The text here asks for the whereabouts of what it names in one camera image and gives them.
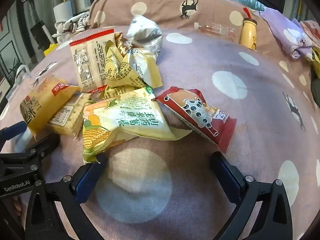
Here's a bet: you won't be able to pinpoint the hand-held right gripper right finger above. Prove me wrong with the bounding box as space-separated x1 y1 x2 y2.
210 151 293 240

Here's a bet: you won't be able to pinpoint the yellow corn snack packet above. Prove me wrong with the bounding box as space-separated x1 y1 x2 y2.
82 87 193 165

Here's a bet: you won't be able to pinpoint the clear plastic bottle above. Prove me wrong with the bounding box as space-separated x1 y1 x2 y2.
194 21 237 41

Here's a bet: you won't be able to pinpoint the white paper roll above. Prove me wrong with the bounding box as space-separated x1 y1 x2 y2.
53 0 74 22

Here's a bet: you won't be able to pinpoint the pale yellow snack packet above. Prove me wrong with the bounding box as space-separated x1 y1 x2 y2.
122 47 163 89

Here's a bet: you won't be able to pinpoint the white printed paper bag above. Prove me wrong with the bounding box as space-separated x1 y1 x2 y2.
5 64 31 98

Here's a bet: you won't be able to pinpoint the clear cracker packet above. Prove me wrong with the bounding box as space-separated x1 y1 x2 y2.
47 92 92 136

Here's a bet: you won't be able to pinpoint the pink spotted bedsheet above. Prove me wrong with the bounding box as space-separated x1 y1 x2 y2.
0 26 320 240

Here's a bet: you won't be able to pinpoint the orange yellow rice snack packet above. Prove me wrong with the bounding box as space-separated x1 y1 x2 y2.
19 76 81 141

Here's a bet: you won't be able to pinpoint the pink plastic packets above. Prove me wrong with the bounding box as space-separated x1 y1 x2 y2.
299 20 320 78

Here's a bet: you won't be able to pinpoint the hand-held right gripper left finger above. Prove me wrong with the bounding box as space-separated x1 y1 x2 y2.
25 152 108 240

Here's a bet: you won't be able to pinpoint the red bubble tea snack packet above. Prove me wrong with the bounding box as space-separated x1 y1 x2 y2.
154 86 237 155

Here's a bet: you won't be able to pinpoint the pink spotted pillow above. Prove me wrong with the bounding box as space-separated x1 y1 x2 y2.
89 0 267 52

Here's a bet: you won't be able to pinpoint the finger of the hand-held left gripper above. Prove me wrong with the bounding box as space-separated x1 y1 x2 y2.
24 132 61 161
0 121 28 143

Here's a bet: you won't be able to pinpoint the black white pole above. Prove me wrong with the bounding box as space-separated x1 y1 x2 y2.
30 21 55 44

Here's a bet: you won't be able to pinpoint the beige red-edged snack packet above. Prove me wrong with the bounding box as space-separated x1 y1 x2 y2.
69 28 118 93

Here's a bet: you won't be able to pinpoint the yellow box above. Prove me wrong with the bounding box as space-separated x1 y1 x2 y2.
43 42 59 56

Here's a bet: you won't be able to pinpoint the silver white snack packet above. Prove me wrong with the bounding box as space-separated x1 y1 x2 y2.
126 14 163 58

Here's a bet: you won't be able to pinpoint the yellow bottle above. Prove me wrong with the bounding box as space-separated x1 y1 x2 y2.
239 7 258 52

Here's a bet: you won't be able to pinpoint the purple cloth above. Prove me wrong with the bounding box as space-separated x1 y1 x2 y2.
259 6 316 60

